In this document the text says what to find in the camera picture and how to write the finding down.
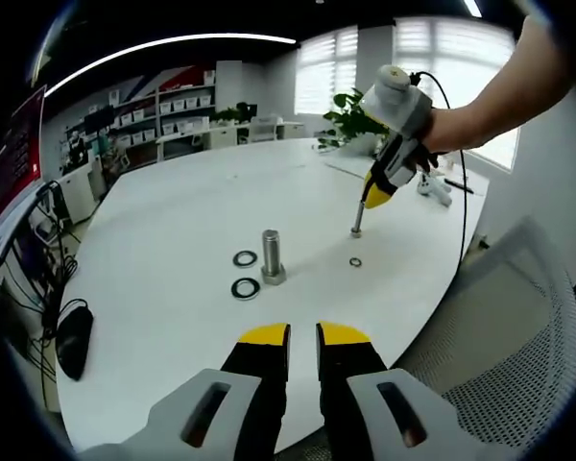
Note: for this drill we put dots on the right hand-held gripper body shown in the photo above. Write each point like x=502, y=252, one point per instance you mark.
x=398, y=105

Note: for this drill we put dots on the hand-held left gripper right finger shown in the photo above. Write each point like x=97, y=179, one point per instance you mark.
x=360, y=408

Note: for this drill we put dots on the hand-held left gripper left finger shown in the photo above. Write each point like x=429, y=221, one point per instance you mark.
x=165, y=422

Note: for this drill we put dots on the thin threaded steel stud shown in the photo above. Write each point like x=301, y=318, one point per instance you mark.
x=358, y=221

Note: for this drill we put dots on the small steel washer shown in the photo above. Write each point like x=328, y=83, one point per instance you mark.
x=351, y=262

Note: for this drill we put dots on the large steel washer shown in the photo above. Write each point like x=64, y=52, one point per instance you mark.
x=233, y=288
x=235, y=259

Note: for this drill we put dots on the thick threaded steel stud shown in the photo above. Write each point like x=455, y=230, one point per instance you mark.
x=271, y=254

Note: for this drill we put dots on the person's right hand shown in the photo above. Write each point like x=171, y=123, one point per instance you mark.
x=426, y=158

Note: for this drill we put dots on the green plant in white pot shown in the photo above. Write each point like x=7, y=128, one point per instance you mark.
x=360, y=115

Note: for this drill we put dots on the white game controller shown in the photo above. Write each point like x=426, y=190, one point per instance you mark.
x=432, y=188

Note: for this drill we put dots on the white window blinds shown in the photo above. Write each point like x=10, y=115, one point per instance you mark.
x=413, y=43

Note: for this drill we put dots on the black pen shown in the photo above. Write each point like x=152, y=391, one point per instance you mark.
x=460, y=185

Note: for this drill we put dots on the black computer mouse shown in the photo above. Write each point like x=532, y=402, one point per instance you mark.
x=74, y=341

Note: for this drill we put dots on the grey mesh office chair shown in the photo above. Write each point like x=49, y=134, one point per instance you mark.
x=509, y=346

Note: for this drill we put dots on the small green desk plant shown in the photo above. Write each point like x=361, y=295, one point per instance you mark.
x=230, y=114

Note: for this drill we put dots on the white storage shelving unit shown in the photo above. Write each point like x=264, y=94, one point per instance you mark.
x=173, y=105

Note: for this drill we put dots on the ceiling light strip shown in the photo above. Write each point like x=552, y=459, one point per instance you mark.
x=149, y=47

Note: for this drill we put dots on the black monitor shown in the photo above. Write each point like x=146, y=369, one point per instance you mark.
x=99, y=119

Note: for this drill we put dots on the red-screen monitor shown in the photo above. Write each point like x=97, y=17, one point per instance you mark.
x=19, y=149

